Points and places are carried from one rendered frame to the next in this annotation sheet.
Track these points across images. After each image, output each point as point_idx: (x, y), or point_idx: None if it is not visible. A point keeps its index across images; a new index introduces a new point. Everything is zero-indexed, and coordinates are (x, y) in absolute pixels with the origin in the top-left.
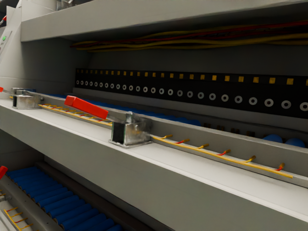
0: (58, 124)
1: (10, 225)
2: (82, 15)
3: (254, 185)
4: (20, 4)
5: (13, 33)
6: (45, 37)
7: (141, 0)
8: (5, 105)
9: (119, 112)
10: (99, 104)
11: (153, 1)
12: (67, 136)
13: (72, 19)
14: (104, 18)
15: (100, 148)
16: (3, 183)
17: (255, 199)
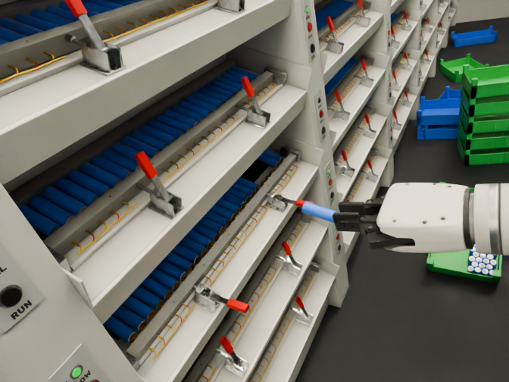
0: (260, 244)
1: (242, 330)
2: (220, 186)
3: (301, 175)
4: (11, 320)
5: (98, 332)
6: (168, 253)
7: (258, 146)
8: (201, 328)
9: (255, 207)
10: (198, 233)
11: (263, 143)
12: (272, 236)
13: (209, 199)
14: (238, 173)
15: (285, 216)
16: (198, 372)
17: (310, 177)
